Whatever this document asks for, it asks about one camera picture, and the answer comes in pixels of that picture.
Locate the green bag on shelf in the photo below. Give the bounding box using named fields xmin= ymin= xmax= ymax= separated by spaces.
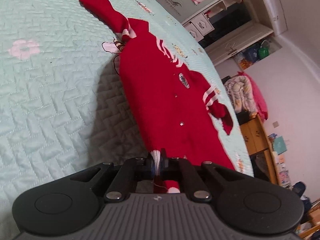
xmin=258 ymin=40 xmax=270 ymax=60

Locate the wooden orange cabinet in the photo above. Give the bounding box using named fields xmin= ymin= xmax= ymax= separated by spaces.
xmin=240 ymin=115 xmax=278 ymax=185

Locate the pink blanket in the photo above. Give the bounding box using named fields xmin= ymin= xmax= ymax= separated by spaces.
xmin=238 ymin=72 xmax=268 ymax=122

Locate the red knit varsity jacket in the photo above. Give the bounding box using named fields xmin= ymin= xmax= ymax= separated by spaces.
xmin=55 ymin=0 xmax=236 ymax=194

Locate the white wardrobe with mirror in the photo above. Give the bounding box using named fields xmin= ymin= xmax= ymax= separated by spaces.
xmin=155 ymin=0 xmax=287 ymax=65

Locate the mint quilted bee bedspread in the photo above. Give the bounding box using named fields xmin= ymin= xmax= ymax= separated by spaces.
xmin=0 ymin=0 xmax=254 ymax=225

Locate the floral folded quilt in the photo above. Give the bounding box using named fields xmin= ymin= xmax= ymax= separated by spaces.
xmin=224 ymin=75 xmax=258 ymax=118

